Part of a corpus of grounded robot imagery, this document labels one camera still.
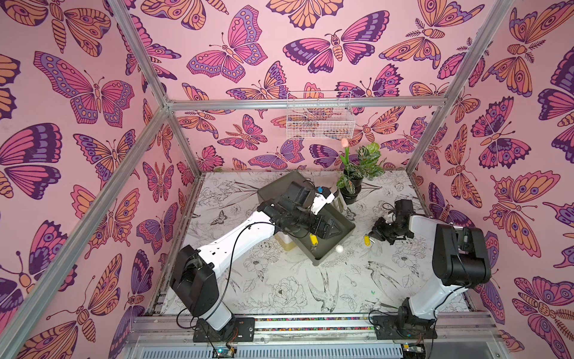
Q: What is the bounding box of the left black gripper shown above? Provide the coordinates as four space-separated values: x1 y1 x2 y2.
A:
290 209 343 242

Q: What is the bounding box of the grey cream three-drawer chest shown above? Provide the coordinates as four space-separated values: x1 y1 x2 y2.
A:
257 171 315 251

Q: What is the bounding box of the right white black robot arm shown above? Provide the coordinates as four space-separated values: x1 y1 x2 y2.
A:
366 200 491 328

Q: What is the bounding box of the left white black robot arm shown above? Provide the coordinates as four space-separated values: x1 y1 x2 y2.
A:
170 182 341 331

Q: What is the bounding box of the potted green plant pink tulip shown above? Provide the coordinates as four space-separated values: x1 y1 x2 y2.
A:
336 139 385 205

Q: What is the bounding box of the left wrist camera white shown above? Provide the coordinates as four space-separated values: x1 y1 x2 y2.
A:
310 186 336 215

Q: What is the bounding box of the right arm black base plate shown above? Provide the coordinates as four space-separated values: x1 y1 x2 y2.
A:
368 312 438 341

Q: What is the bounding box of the white wire wall basket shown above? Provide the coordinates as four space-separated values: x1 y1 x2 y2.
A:
285 97 356 140

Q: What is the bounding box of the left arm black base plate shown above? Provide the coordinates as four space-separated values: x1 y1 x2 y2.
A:
193 317 256 343

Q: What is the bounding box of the aluminium front rail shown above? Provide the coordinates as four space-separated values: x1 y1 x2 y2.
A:
127 312 502 344

